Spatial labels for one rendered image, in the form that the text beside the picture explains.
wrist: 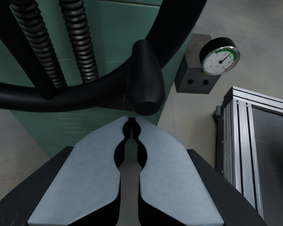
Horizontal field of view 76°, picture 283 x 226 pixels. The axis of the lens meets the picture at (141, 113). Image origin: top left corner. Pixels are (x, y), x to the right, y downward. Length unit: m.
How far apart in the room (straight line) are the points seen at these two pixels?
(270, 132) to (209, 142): 0.28
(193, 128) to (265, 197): 0.46
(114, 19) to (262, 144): 0.78
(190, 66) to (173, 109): 0.73
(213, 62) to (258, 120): 0.68
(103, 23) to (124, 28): 0.04
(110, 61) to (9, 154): 0.75
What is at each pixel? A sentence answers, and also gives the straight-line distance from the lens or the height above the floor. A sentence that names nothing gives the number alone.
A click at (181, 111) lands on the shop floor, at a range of 1.10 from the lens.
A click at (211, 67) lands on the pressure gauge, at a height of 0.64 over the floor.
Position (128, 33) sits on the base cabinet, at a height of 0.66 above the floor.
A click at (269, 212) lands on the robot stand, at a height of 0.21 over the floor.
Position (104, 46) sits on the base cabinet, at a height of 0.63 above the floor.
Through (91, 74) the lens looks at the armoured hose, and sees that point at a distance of 0.26.
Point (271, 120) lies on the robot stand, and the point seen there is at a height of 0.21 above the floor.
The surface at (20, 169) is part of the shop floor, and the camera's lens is 0.98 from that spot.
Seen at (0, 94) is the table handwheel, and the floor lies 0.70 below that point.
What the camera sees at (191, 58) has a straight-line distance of 0.40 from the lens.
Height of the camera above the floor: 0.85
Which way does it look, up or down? 55 degrees down
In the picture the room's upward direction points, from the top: 12 degrees clockwise
